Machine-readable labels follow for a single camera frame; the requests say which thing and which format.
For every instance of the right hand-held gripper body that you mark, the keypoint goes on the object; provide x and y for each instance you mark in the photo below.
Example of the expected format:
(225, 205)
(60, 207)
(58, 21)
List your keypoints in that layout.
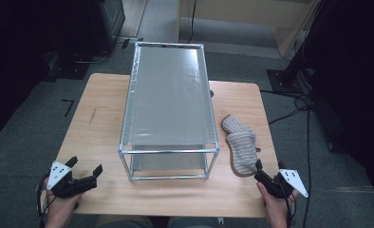
(292, 180)

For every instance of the black stand base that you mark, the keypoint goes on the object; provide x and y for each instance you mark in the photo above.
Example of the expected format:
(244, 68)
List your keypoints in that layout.
(68, 71)

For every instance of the beige wooden partition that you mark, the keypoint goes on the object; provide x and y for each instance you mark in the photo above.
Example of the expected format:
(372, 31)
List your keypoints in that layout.
(239, 9)

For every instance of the black floor tape strip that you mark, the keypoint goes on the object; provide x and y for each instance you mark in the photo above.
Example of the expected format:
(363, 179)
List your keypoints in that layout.
(125, 43)

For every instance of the round dark table grommet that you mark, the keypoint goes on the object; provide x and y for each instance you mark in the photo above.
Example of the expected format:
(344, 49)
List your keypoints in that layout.
(211, 93)

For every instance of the black metal stand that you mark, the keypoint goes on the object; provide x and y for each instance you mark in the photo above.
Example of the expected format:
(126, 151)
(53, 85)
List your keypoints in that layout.
(286, 79)

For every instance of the striped beige cloth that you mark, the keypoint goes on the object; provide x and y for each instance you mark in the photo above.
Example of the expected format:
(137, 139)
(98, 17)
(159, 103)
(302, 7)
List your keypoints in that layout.
(243, 148)

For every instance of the person's right hand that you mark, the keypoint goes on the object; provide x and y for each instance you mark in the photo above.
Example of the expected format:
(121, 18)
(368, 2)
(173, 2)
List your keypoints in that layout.
(276, 212)

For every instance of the black cabinet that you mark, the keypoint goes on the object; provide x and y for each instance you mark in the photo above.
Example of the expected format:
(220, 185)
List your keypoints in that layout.
(109, 19)

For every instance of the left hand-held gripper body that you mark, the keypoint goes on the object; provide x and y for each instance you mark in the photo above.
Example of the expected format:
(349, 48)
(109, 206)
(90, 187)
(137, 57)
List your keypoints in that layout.
(59, 175)

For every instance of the person's left hand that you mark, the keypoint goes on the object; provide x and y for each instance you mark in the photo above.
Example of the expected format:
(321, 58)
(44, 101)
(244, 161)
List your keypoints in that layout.
(60, 210)

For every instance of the silver metal two-tier rack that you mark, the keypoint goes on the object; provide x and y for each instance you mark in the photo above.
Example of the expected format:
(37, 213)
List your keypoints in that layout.
(169, 101)

